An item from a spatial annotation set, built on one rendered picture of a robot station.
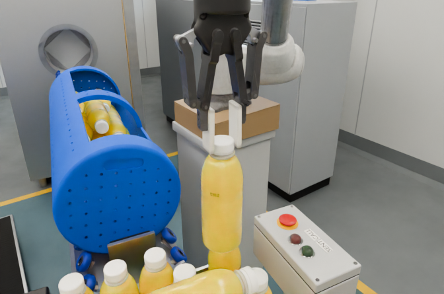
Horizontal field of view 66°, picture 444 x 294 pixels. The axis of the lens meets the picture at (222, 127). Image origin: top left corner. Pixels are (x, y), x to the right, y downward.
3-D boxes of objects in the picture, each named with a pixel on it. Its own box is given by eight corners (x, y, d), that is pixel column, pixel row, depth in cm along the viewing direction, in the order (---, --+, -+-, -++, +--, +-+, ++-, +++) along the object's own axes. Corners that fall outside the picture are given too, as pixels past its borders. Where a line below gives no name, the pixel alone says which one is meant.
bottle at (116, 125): (97, 127, 123) (105, 147, 108) (102, 108, 122) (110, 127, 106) (117, 129, 127) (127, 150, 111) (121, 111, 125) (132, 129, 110)
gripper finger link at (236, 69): (218, 28, 48) (226, 25, 48) (231, 100, 53) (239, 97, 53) (230, 31, 44) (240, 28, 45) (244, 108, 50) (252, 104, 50)
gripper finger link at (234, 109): (228, 100, 52) (232, 99, 52) (228, 141, 55) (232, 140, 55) (237, 106, 50) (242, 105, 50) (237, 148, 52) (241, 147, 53)
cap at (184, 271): (199, 282, 58) (199, 274, 57) (177, 290, 57) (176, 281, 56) (191, 266, 61) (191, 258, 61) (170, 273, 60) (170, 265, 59)
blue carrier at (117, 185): (117, 126, 161) (119, 67, 152) (176, 242, 88) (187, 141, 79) (50, 129, 148) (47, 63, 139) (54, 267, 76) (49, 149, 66)
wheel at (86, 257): (91, 248, 80) (83, 246, 79) (94, 261, 77) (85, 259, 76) (81, 263, 81) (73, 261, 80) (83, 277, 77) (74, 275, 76)
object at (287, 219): (289, 215, 72) (289, 211, 71) (300, 225, 69) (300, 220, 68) (275, 220, 70) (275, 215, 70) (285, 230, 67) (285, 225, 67)
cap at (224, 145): (214, 141, 55) (214, 131, 54) (237, 145, 54) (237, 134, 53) (205, 151, 52) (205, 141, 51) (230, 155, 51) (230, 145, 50)
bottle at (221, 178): (210, 224, 64) (209, 135, 57) (246, 233, 62) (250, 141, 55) (195, 250, 58) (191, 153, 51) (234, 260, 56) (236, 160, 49)
